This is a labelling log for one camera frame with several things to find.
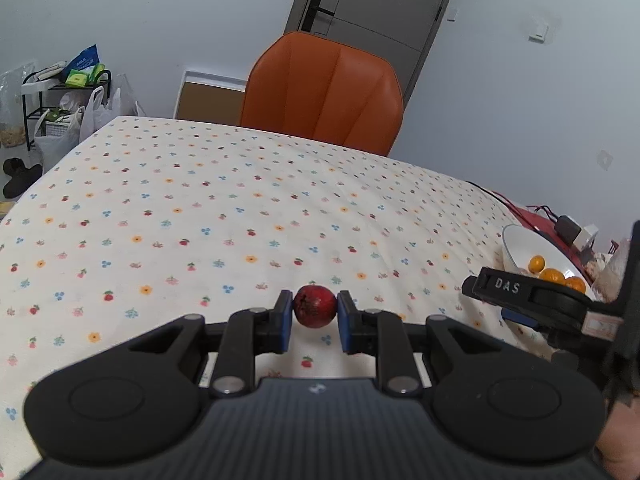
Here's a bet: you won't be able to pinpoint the floral white tablecloth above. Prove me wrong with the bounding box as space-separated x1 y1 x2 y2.
0 116 601 480

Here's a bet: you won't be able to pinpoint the clear plastic bag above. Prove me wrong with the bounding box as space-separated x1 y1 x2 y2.
0 60 37 149

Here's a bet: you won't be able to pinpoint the black cable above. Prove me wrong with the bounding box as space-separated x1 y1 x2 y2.
465 180 532 234

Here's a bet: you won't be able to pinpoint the red cable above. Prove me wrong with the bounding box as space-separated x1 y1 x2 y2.
492 190 562 227

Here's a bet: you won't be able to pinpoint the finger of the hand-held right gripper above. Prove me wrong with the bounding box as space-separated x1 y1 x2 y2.
461 267 552 312
501 309 549 334

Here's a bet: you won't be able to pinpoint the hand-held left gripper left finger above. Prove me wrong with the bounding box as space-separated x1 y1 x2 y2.
127 289 294 397

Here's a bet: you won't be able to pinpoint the black shoes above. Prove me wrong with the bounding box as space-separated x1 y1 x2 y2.
2 157 44 200

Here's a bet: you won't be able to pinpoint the blue bag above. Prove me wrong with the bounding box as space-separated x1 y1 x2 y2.
65 45 102 74

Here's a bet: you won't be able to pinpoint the small red fruit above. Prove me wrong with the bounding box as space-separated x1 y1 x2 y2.
293 285 337 330

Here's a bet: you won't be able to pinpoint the white bowl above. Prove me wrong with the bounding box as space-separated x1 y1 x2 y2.
501 224 598 307

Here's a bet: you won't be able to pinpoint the person's right hand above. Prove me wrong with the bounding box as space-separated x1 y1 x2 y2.
596 399 640 480

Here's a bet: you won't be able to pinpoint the white plastic bag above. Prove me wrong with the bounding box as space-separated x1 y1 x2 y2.
34 107 87 173
80 85 147 143

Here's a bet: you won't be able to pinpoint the red mat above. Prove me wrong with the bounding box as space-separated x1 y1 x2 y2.
510 205 601 271

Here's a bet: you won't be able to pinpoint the black door handle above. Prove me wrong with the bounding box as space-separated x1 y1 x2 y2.
299 0 337 33

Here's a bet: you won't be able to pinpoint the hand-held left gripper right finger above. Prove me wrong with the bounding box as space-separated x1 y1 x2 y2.
337 290 502 396

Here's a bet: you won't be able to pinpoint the white framed cork board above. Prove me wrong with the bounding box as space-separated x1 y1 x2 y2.
172 70 248 123

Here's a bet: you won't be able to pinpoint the black charger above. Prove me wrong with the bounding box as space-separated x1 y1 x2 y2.
555 215 582 247

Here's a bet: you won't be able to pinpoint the orange leather chair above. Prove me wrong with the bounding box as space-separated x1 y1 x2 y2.
240 31 405 157

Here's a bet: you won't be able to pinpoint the grey door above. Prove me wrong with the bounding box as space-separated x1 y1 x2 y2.
285 0 466 111

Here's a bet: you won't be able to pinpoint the black metal rack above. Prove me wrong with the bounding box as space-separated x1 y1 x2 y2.
21 67 112 152

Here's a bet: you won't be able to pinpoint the green packet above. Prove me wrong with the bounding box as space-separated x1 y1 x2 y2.
65 64 107 87

